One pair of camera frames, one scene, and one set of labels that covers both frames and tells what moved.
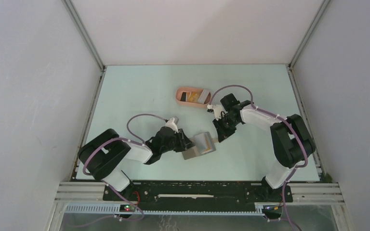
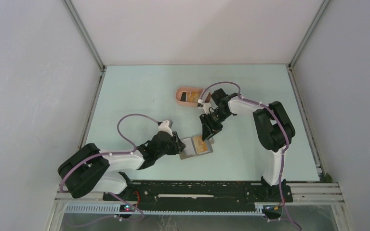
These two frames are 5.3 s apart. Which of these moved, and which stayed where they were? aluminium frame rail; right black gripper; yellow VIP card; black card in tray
Moved: right black gripper
Stayed: aluminium frame rail; black card in tray; yellow VIP card
